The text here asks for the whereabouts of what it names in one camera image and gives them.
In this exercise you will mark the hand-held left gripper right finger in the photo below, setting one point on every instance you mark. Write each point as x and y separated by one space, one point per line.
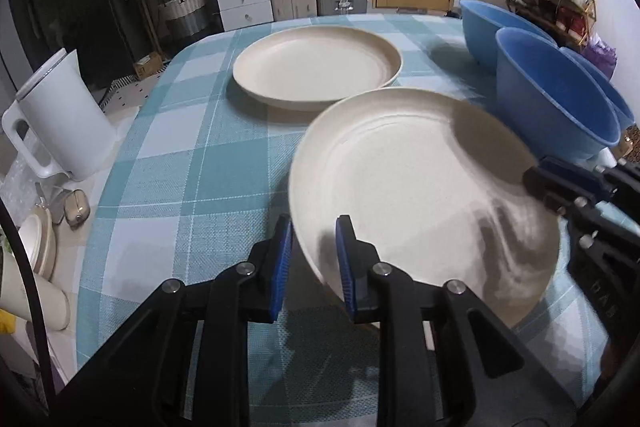
346 267

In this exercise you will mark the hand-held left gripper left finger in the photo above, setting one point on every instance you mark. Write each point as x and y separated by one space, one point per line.
281 267

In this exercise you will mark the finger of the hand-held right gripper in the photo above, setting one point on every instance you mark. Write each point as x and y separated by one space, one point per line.
555 187
557 163

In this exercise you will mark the blue plastic bowl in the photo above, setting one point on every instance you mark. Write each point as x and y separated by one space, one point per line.
480 27
619 101
545 97

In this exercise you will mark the cream round plate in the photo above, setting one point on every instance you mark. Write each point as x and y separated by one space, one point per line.
315 67
410 187

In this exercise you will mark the purple plastic bag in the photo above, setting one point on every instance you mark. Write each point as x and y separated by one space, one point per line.
600 54

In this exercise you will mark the teal checked tablecloth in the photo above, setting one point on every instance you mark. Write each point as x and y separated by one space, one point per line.
175 157

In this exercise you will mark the small beige pouch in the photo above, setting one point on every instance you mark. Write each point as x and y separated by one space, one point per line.
76 208

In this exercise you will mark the small cardboard box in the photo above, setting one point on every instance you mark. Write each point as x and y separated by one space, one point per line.
147 66

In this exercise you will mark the patterned floor mat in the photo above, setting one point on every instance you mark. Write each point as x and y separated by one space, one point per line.
120 87

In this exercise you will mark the cream round container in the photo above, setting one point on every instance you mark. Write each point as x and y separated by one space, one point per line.
36 242

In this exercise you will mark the cream cylinder cup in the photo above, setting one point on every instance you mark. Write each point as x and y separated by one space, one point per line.
35 297

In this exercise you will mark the white electric kettle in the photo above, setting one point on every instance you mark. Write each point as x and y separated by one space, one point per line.
60 122

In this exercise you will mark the woven storage basket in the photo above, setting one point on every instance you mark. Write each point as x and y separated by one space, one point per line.
182 12

